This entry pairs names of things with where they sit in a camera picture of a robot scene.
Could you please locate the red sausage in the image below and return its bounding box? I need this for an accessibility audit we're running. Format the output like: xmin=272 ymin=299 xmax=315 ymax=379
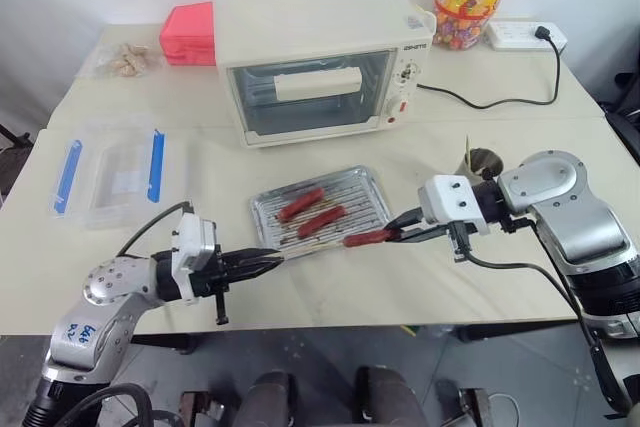
xmin=342 ymin=228 xmax=397 ymax=249
xmin=296 ymin=205 xmax=348 ymax=240
xmin=277 ymin=187 xmax=327 ymax=221

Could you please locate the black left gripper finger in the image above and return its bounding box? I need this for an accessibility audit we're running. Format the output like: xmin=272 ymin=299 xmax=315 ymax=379
xmin=227 ymin=261 xmax=282 ymax=283
xmin=222 ymin=246 xmax=290 ymax=268

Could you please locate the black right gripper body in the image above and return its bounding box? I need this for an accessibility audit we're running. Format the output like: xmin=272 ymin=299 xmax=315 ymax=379
xmin=422 ymin=219 xmax=477 ymax=262

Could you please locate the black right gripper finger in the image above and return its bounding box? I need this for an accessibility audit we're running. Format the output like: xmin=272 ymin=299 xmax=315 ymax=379
xmin=383 ymin=207 xmax=427 ymax=234
xmin=393 ymin=225 xmax=454 ymax=247

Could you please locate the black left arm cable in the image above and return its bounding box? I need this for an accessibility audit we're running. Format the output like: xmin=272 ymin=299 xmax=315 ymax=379
xmin=116 ymin=200 xmax=195 ymax=259

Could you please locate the dark rounded shape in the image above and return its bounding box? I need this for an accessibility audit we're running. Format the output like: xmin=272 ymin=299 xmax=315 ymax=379
xmin=233 ymin=370 xmax=307 ymax=427
xmin=353 ymin=365 xmax=427 ymax=427

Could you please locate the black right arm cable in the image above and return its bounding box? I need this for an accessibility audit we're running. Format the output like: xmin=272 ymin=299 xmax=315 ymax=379
xmin=459 ymin=241 xmax=639 ymax=421

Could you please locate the cream toaster oven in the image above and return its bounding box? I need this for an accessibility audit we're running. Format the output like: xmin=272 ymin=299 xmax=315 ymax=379
xmin=213 ymin=0 xmax=437 ymax=150

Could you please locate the silver metal baking tray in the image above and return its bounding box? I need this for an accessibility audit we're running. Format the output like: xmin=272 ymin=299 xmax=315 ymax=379
xmin=249 ymin=163 xmax=394 ymax=262

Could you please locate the black cable bundle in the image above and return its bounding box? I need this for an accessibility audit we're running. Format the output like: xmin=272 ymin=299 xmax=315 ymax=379
xmin=49 ymin=381 xmax=169 ymax=427

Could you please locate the black office chair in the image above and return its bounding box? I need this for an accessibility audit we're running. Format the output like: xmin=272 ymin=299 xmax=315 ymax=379
xmin=598 ymin=44 xmax=640 ymax=158

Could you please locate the metal skewer cup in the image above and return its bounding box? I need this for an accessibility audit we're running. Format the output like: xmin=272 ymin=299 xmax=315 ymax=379
xmin=456 ymin=145 xmax=504 ymax=182

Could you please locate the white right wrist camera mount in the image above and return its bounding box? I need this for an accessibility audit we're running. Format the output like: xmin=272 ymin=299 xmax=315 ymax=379
xmin=416 ymin=174 xmax=492 ymax=237

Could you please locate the clear bag of snacks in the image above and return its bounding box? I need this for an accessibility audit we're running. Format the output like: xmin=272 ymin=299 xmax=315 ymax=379
xmin=74 ymin=40 xmax=165 ymax=80

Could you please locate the black oven power cord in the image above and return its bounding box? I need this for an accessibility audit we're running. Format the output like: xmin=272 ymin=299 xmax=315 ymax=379
xmin=416 ymin=26 xmax=565 ymax=111

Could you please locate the pink box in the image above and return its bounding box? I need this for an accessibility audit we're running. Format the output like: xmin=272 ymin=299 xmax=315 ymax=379
xmin=158 ymin=0 xmax=218 ymax=68

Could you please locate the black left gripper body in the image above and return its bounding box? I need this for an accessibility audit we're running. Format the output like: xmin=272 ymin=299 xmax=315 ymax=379
xmin=189 ymin=245 xmax=240 ymax=326

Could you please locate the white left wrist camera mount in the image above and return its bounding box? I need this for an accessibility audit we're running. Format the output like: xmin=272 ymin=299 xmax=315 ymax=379
xmin=168 ymin=212 xmax=222 ymax=307

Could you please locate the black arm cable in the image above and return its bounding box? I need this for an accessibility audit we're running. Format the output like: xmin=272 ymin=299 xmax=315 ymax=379
xmin=459 ymin=241 xmax=639 ymax=421
xmin=116 ymin=200 xmax=195 ymax=259

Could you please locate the white power strip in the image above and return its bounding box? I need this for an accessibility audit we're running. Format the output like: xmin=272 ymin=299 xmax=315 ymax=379
xmin=485 ymin=20 xmax=570 ymax=53

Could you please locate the clear container with blue clips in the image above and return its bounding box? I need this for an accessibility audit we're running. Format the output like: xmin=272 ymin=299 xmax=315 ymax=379
xmin=46 ymin=118 xmax=175 ymax=231

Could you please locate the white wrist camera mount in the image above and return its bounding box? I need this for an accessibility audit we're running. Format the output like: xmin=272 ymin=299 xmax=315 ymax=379
xmin=168 ymin=212 xmax=222 ymax=307
xmin=416 ymin=174 xmax=492 ymax=237

